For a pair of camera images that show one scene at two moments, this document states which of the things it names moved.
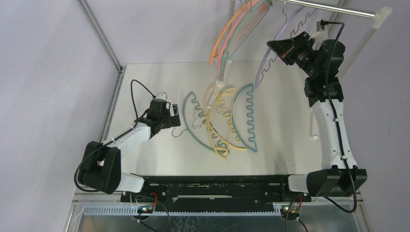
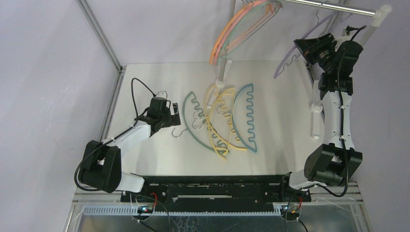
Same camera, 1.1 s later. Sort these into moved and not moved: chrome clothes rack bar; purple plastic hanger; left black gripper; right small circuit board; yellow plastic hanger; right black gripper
Moved: right black gripper; purple plastic hanger
Not moved: chrome clothes rack bar; left black gripper; right small circuit board; yellow plastic hanger
